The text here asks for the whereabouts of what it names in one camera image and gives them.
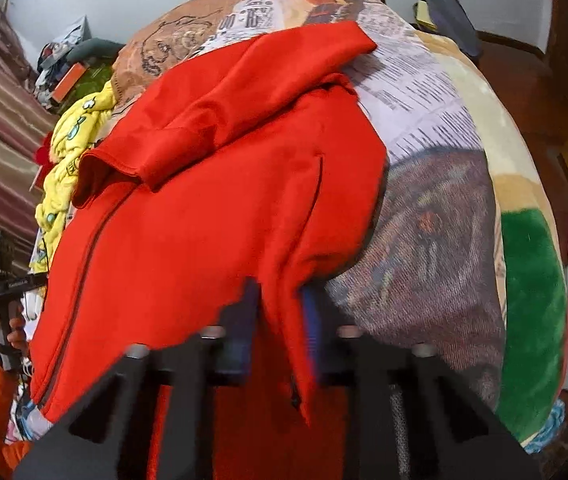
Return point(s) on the printed newspaper pattern blanket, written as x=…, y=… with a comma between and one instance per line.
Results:
x=465, y=252

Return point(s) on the orange box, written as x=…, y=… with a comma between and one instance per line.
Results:
x=68, y=82

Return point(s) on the person's left hand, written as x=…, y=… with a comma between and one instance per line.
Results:
x=17, y=338

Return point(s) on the yellow cartoon blanket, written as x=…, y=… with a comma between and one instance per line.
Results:
x=74, y=133

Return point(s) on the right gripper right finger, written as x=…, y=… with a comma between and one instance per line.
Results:
x=409, y=415

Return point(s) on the red jacket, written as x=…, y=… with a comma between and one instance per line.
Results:
x=253, y=161

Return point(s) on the red plush toy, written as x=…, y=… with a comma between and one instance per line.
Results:
x=42, y=159

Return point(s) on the grey neck pillow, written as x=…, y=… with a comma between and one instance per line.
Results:
x=93, y=48

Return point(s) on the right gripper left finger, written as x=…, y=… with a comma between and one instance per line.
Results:
x=153, y=409

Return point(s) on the pile of clothes on table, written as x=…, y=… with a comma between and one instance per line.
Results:
x=52, y=62

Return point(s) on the dark blue clothing on chair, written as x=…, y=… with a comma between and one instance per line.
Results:
x=452, y=22

